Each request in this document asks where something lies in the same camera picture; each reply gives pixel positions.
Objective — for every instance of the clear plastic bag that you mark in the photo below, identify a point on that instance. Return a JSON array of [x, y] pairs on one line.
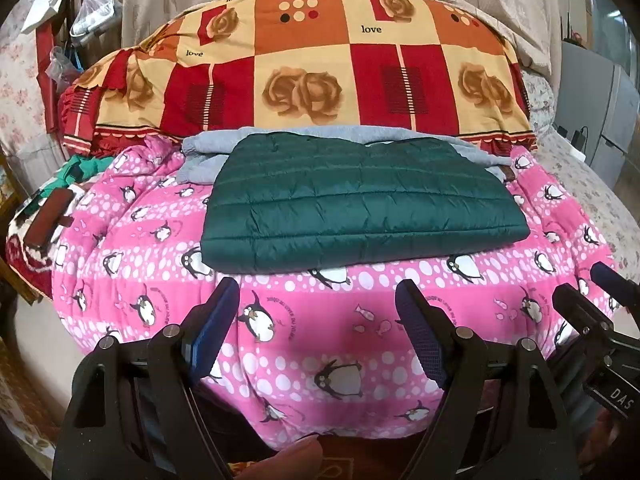
[[95, 15]]

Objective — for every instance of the green cloth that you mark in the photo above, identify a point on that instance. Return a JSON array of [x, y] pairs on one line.
[[75, 170]]

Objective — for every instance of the person's left hand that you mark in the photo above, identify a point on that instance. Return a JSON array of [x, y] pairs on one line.
[[295, 457]]

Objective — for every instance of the white paper bag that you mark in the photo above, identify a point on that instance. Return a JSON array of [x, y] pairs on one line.
[[47, 2]]

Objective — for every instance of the red metal frame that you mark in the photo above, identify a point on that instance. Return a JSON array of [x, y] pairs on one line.
[[46, 80]]

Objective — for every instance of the dark red pouch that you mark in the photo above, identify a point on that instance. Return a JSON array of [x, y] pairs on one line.
[[47, 217]]

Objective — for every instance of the pink penguin blanket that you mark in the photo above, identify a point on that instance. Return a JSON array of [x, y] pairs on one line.
[[325, 310]]

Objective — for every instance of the grey refrigerator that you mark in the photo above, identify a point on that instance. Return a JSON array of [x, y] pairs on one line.
[[595, 90]]

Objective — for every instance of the red white patterned cloth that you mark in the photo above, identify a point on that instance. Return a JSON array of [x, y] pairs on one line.
[[30, 255]]

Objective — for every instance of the black charger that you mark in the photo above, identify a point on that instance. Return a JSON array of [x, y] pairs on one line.
[[580, 136]]

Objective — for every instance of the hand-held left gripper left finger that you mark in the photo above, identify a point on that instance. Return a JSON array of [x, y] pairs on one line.
[[217, 320]]

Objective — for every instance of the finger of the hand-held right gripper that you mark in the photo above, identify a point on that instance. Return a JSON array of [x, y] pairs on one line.
[[607, 275], [575, 302]]

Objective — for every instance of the pale floral bedsheet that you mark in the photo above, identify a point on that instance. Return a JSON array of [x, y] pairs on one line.
[[575, 180]]

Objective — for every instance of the red orange rose quilt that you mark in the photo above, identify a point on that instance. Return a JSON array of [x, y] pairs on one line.
[[325, 50]]

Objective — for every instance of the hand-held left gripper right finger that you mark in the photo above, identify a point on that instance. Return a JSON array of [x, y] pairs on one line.
[[420, 330]]

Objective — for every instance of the green quilted jacket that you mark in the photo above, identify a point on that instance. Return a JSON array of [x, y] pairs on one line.
[[360, 200]]

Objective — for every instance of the small crumpled plastic bag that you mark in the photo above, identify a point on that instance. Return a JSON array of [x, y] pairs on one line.
[[62, 62]]

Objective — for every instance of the grey sweater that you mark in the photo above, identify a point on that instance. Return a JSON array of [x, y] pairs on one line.
[[210, 149]]

